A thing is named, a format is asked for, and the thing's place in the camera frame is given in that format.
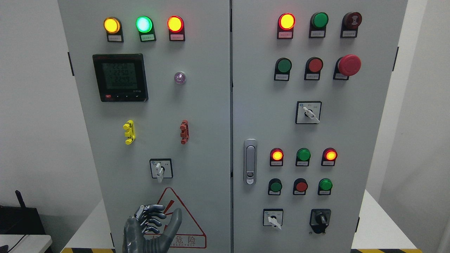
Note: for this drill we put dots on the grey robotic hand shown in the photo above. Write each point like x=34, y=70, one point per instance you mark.
x=148, y=219

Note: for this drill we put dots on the white rotary switch door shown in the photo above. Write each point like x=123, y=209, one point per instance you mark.
x=161, y=168

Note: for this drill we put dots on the small clear bulb light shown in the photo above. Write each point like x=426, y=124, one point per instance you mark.
x=180, y=77

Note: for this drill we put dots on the green lit indicator light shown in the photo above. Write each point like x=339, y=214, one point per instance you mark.
x=145, y=28

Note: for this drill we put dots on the yellow indicator light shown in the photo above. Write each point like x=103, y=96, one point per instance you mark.
x=113, y=28

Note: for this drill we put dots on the red electric hazard warning sticker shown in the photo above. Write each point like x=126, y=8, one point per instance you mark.
x=190, y=234

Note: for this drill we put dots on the yellow terminal connector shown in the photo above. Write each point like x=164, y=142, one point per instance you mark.
x=129, y=132

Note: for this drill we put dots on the red terminal connector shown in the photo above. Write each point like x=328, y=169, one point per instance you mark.
x=184, y=132

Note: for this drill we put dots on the white side table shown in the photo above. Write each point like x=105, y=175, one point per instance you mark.
x=31, y=243

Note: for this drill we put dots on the black router with antenna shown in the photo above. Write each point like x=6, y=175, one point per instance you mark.
x=20, y=220

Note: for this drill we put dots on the green push button lower left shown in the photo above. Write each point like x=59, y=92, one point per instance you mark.
x=274, y=186

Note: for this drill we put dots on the green push button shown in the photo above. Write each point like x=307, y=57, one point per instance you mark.
x=274, y=186
x=282, y=69

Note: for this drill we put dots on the grey left cabinet door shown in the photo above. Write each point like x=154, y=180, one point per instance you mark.
x=201, y=167

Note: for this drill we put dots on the grey cabinet door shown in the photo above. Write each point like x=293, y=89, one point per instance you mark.
x=201, y=167
x=265, y=110

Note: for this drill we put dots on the black digital power meter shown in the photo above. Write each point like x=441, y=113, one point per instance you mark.
x=121, y=77

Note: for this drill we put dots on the red lit indicator lower left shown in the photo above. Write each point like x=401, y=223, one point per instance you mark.
x=276, y=157

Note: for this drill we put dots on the red push button lower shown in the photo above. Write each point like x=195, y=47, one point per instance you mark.
x=300, y=186

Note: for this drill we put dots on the red push button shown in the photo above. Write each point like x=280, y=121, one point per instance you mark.
x=313, y=68
x=300, y=186

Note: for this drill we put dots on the green indicator lower middle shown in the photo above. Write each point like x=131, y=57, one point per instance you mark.
x=303, y=157

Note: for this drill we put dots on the green indicator bottom right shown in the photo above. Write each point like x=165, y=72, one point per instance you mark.
x=325, y=186

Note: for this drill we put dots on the red lit indicator lower right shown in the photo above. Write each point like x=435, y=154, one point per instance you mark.
x=329, y=156

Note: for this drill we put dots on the red lit indicator light left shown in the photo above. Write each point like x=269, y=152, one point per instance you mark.
x=176, y=29

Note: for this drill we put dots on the green push button upper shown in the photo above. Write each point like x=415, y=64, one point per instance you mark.
x=282, y=69

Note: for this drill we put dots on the grey right cabinet door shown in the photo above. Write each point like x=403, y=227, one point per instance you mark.
x=265, y=110

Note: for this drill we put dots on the red push button upper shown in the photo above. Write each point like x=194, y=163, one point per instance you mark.
x=313, y=68

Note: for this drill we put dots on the red lit indicator top right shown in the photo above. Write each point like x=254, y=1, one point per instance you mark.
x=286, y=23

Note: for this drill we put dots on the red emergency stop button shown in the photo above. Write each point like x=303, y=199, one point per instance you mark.
x=346, y=66

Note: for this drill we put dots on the green indicator top right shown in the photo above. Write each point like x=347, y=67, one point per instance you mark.
x=318, y=24

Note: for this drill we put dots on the dark red buzzer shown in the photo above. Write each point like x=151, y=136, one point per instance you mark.
x=350, y=23

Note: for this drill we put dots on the white rotary switch lower right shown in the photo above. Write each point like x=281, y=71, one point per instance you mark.
x=273, y=217

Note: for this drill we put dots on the white rotary switch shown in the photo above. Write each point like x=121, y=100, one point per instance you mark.
x=308, y=112
x=273, y=217

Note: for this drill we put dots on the silver door latch handle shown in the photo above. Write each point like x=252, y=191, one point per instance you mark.
x=250, y=161

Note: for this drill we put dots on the black key selector switch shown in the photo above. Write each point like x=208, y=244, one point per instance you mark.
x=319, y=220

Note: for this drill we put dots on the white rotary switch upper right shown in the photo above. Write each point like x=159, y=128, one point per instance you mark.
x=308, y=112

